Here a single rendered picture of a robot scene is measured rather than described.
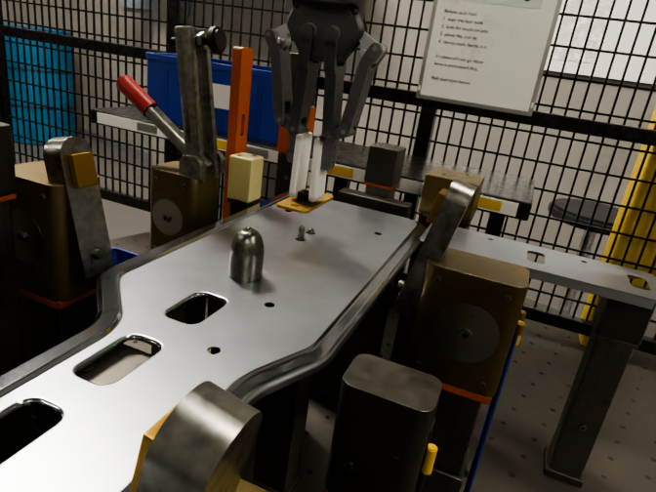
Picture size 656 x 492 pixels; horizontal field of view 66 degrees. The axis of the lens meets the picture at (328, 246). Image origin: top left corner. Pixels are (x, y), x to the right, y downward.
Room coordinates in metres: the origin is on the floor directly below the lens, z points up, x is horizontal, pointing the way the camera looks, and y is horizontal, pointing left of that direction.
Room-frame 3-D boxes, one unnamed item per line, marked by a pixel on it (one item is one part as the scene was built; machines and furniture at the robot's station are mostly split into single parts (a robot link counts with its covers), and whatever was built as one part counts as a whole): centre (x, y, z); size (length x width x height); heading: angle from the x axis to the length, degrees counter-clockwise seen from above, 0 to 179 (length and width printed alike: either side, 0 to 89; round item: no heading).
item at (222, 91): (1.10, 0.25, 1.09); 0.30 x 0.17 x 0.13; 77
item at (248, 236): (0.44, 0.08, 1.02); 0.03 x 0.03 x 0.07
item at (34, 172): (0.46, 0.28, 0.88); 0.11 x 0.07 x 0.37; 71
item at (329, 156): (0.55, 0.00, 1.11); 0.03 x 0.01 x 0.05; 71
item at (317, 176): (0.56, 0.02, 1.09); 0.03 x 0.01 x 0.07; 161
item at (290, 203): (0.56, 0.03, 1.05); 0.08 x 0.04 x 0.01; 161
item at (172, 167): (0.62, 0.20, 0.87); 0.10 x 0.07 x 0.35; 71
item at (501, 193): (1.04, 0.08, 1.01); 0.90 x 0.22 x 0.03; 71
